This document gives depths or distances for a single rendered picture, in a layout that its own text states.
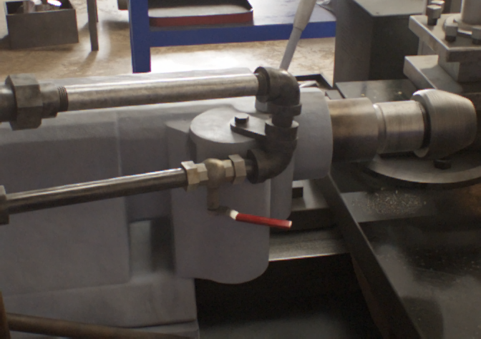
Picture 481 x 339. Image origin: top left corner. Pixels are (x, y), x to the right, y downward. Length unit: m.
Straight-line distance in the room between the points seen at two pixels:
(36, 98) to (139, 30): 2.06
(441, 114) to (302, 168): 0.18
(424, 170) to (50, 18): 3.67
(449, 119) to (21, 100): 0.53
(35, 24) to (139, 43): 2.01
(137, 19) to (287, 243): 1.61
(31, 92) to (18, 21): 4.01
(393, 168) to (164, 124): 0.46
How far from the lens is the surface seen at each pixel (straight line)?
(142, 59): 2.70
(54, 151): 0.82
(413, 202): 1.12
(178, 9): 2.89
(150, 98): 0.66
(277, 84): 0.71
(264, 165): 0.74
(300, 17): 0.83
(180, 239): 0.83
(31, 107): 0.62
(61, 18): 4.64
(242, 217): 0.75
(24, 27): 4.64
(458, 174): 1.17
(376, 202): 1.11
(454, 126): 0.94
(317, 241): 1.18
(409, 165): 1.17
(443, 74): 1.22
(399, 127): 0.93
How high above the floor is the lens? 1.49
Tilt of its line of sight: 28 degrees down
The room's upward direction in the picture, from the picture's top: straight up
